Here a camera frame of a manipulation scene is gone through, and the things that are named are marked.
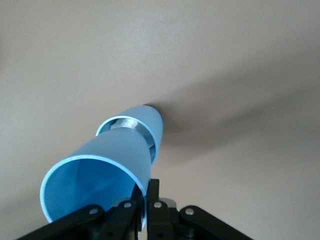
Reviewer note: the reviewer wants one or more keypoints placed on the blue plastic cup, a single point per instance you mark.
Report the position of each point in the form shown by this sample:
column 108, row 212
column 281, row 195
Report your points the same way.
column 147, row 117
column 117, row 150

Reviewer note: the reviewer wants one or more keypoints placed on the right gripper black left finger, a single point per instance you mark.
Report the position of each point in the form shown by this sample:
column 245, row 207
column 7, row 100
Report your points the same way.
column 82, row 220

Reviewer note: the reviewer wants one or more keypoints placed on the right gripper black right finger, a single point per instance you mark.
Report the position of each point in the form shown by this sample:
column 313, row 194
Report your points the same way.
column 160, row 220

